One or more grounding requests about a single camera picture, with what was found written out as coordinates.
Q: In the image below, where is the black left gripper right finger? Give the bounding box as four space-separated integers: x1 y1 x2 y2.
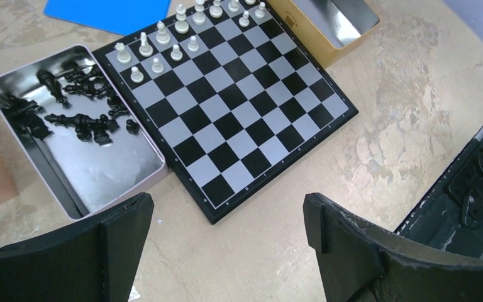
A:
303 193 483 301

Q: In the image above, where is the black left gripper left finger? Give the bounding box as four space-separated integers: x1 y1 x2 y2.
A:
0 193 154 301

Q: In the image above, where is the white pawn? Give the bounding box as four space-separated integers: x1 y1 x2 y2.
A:
255 2 266 19
238 10 250 28
130 66 144 84

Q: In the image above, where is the white rook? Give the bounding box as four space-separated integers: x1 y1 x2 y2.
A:
114 42 131 64

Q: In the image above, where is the white piece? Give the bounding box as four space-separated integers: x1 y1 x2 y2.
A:
138 31 153 57

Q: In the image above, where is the white pawn second row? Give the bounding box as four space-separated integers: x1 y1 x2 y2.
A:
170 44 184 62
187 35 199 52

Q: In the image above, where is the white bishop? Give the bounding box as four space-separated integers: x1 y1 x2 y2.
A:
155 21 171 45
209 0 223 19

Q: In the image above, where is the white king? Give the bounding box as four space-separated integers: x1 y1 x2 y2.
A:
175 3 189 34

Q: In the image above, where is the white queen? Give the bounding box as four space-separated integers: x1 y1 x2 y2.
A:
192 0 206 25

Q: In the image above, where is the white knight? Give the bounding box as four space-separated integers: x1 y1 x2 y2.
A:
228 0 240 13

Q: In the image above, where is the black pawn chess piece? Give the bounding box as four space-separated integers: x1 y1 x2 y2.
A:
75 127 91 142

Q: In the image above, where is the black king chess piece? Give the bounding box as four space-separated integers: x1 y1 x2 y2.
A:
43 113 107 130

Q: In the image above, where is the silver tin with black pieces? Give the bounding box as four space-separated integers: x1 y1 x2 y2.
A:
0 45 168 220

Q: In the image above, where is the black pawn near tin edge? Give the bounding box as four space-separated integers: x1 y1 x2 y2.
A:
126 119 140 135

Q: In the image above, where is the black and white chessboard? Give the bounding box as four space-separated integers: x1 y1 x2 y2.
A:
93 1 358 223

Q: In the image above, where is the black mounting rail base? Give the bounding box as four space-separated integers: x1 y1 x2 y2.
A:
395 137 483 258

